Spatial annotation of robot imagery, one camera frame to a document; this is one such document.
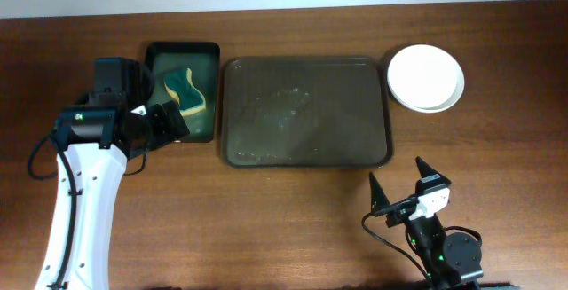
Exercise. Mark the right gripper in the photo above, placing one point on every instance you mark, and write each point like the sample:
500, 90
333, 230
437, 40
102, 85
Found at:
379, 199

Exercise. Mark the pale green plate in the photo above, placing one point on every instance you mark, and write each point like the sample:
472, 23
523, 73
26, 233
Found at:
425, 78

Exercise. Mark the green yellow sponge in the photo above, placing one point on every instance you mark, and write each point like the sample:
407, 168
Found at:
179, 85

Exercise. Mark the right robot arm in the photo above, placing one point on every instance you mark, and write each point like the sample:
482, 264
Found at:
447, 257

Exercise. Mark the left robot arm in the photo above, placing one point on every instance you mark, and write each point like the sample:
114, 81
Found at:
94, 140

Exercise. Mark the black water tray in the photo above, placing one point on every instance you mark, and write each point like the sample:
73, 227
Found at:
203, 59

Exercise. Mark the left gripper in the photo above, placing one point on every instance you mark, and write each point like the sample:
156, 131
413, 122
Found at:
169, 131

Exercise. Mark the dark brown serving tray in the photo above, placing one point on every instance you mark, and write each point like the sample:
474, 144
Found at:
305, 112

